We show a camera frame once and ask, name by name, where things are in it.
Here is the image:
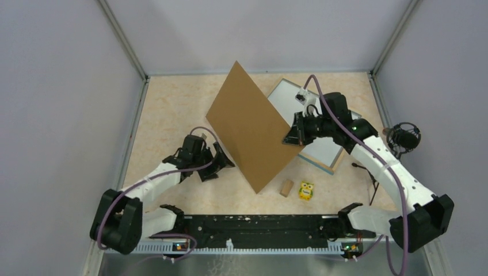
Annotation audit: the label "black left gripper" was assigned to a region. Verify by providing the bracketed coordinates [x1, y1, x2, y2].
[192, 141, 234, 181]

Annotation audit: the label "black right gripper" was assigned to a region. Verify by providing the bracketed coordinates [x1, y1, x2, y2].
[282, 110, 334, 147]

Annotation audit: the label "wooden picture frame blue edges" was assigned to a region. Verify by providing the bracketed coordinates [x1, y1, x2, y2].
[266, 78, 362, 176]

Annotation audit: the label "printed photo sheet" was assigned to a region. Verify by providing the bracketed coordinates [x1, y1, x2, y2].
[268, 80, 359, 168]

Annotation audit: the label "brown cardboard backing board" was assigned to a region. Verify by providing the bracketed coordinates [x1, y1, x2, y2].
[206, 62, 303, 193]

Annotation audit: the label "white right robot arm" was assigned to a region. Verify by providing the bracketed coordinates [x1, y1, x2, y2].
[282, 89, 455, 253]

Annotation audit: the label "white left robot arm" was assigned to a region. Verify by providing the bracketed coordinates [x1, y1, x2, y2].
[89, 134, 235, 255]

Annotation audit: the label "small wooden block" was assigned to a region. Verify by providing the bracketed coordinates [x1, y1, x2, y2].
[279, 179, 295, 198]

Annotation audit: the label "yellow owl toy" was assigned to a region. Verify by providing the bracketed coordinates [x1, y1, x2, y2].
[298, 181, 314, 201]

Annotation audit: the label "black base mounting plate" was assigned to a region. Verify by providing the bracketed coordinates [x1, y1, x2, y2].
[167, 214, 376, 249]

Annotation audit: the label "black microphone tripod stand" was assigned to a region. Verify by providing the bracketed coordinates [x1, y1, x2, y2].
[351, 163, 380, 206]

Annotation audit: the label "black microphone with orange tip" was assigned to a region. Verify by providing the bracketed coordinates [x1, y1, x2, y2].
[382, 122, 421, 160]

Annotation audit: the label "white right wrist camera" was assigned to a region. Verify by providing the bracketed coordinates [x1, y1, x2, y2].
[295, 87, 319, 117]

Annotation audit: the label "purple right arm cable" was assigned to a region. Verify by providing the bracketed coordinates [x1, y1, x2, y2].
[303, 74, 410, 276]

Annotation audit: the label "aluminium rail frame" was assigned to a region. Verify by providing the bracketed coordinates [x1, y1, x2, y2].
[82, 213, 455, 276]

